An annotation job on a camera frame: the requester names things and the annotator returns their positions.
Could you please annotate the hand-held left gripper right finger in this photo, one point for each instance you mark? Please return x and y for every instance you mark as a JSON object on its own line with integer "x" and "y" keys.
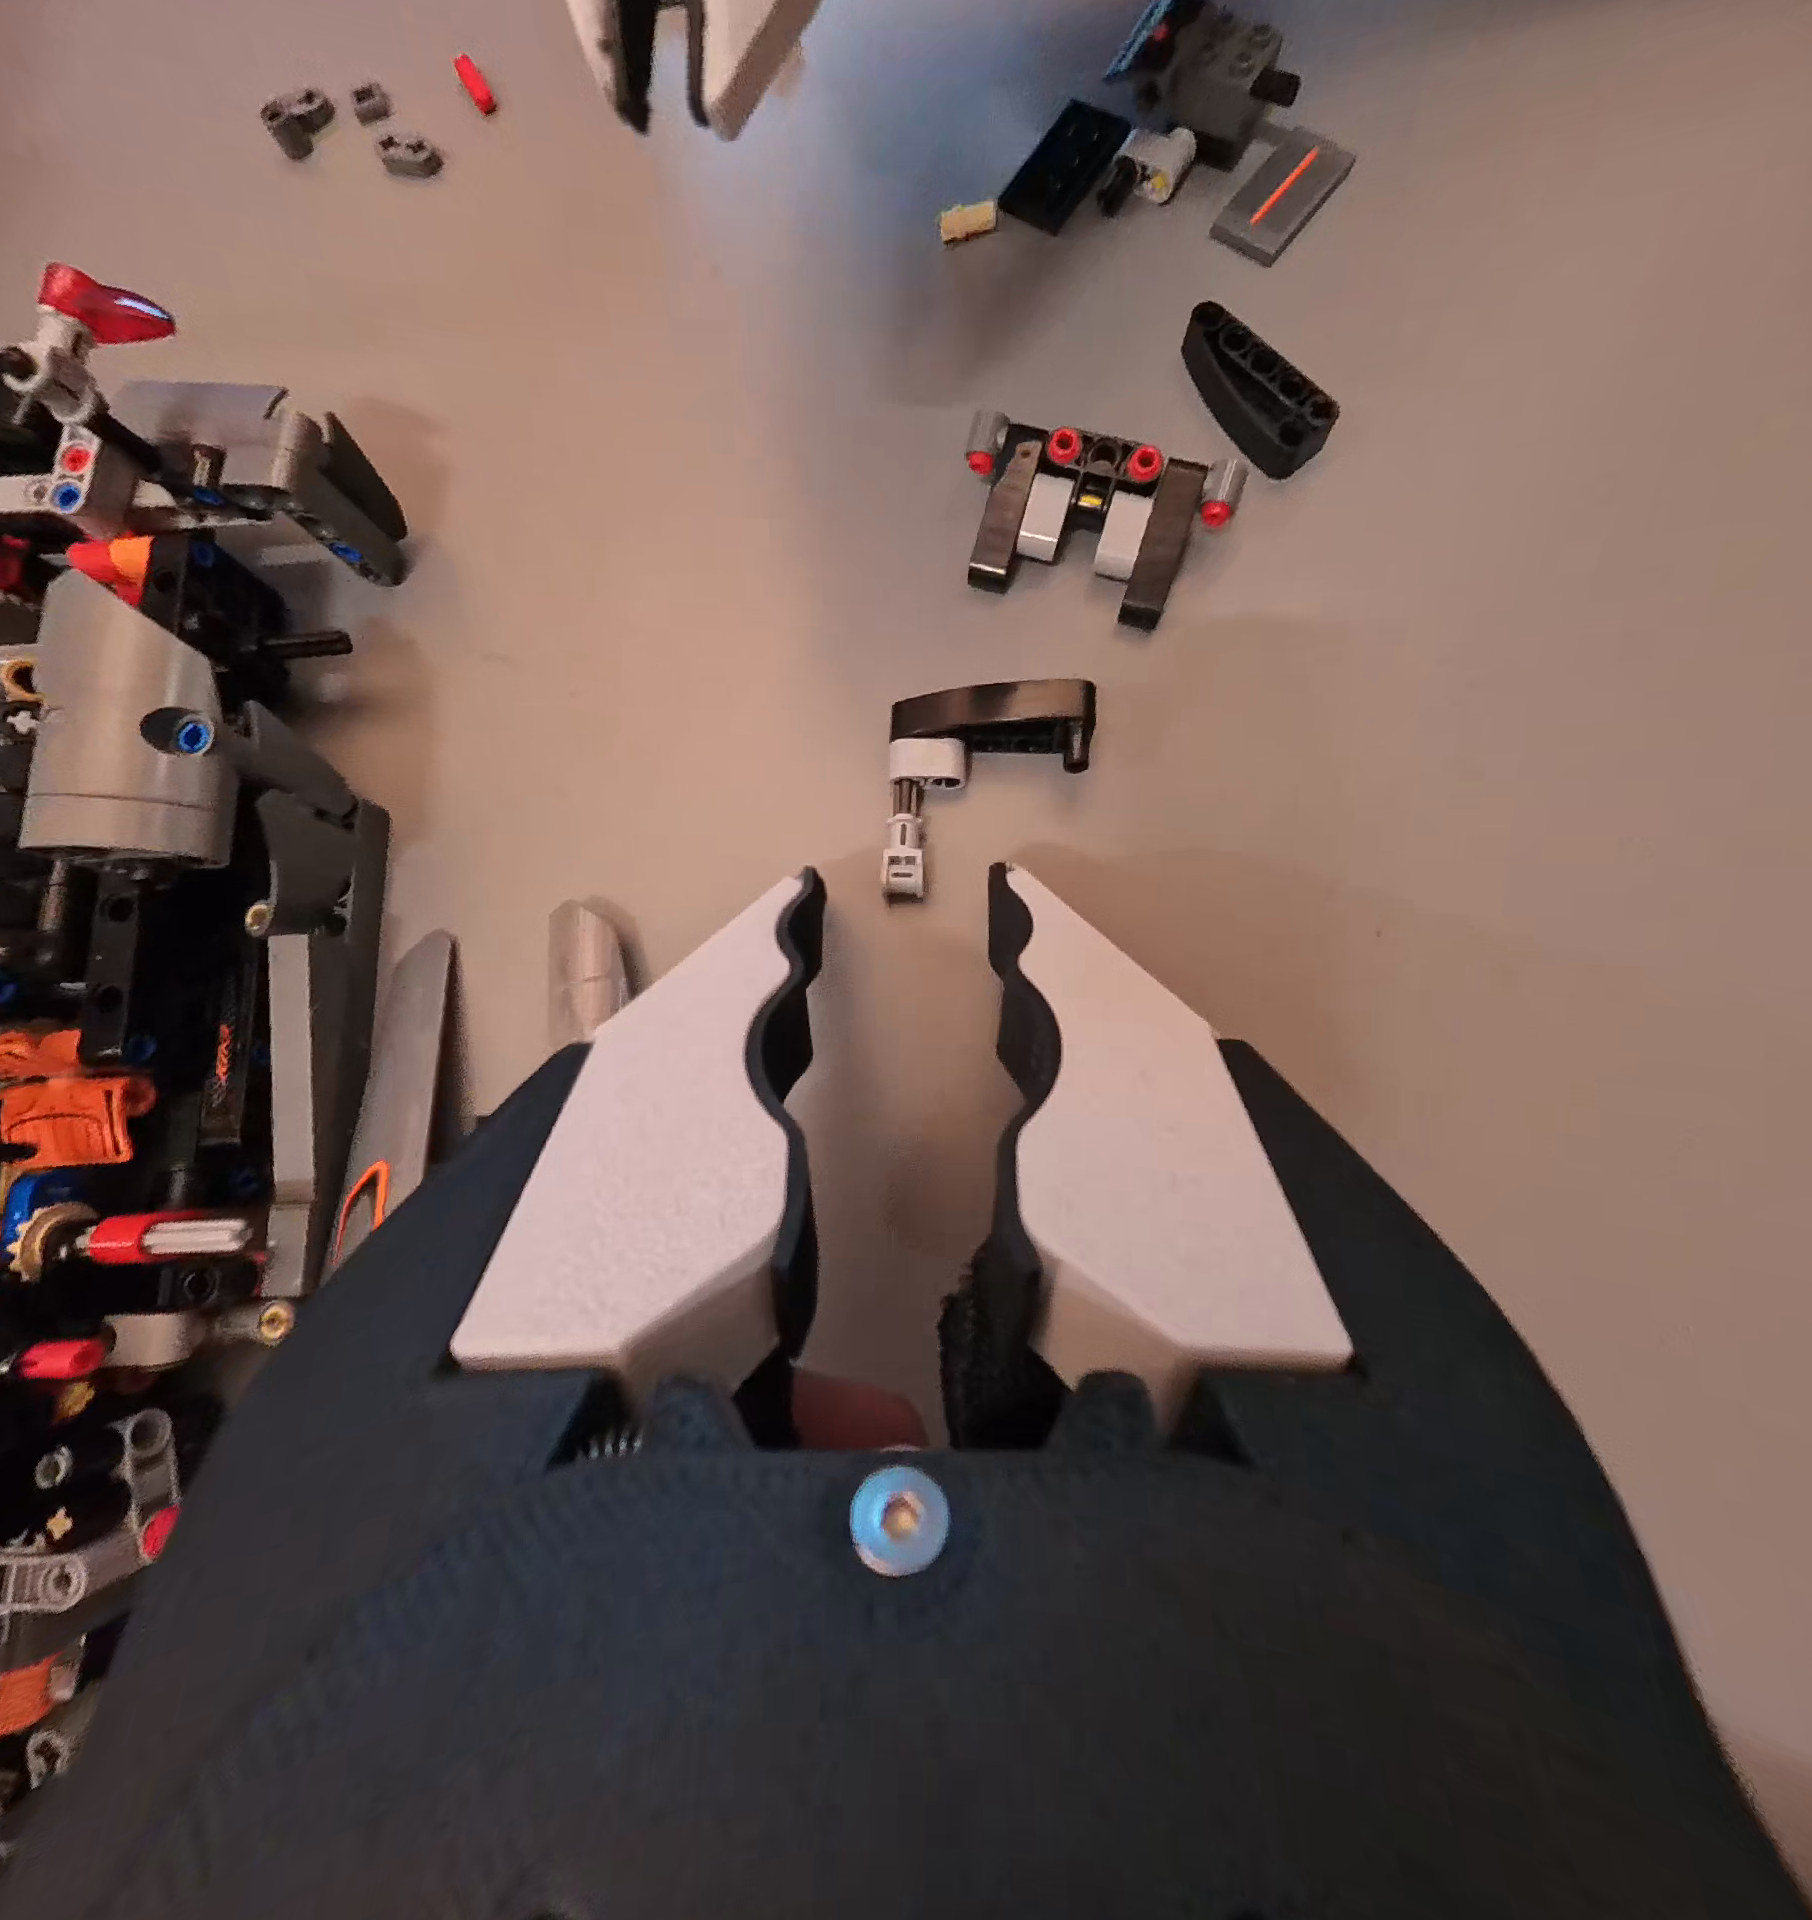
{"x": 1161, "y": 1187}

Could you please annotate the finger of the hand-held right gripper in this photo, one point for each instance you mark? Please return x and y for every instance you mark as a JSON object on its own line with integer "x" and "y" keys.
{"x": 601, "y": 39}
{"x": 747, "y": 44}

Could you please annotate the dark grey lego connector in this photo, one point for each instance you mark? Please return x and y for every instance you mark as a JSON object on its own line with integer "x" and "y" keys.
{"x": 407, "y": 154}
{"x": 295, "y": 124}
{"x": 370, "y": 103}

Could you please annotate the black lego subassembly red pins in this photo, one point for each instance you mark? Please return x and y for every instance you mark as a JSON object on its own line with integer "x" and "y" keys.
{"x": 1095, "y": 518}

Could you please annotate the large lego vehicle model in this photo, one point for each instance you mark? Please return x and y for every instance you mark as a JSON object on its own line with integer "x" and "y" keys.
{"x": 140, "y": 839}

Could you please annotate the grey lego tile orange stripe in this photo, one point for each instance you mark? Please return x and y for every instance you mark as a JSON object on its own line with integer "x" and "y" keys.
{"x": 1280, "y": 193}

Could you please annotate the small tan lego piece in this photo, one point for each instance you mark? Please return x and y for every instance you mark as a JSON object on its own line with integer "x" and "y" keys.
{"x": 969, "y": 222}

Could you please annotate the black lego plate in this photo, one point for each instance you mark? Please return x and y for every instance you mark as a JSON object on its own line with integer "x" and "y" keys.
{"x": 1063, "y": 166}

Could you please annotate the black curved lego beam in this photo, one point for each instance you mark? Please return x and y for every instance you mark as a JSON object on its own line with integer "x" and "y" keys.
{"x": 1260, "y": 386}

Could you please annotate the white round lego piece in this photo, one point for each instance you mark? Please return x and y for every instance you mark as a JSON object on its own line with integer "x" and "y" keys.
{"x": 1159, "y": 161}

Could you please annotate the silver curved lego panel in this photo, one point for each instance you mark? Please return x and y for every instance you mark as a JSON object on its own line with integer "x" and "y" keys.
{"x": 582, "y": 976}

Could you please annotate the grey blue lego block assembly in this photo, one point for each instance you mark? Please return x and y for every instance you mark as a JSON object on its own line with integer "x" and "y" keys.
{"x": 1214, "y": 77}

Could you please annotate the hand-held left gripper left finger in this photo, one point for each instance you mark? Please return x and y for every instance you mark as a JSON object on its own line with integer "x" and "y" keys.
{"x": 667, "y": 1169}

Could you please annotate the small red lego pin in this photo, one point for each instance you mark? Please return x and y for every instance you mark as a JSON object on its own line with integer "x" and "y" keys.
{"x": 475, "y": 82}

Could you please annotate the black curved lego arm piece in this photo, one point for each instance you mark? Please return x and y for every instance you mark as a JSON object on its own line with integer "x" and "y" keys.
{"x": 997, "y": 720}

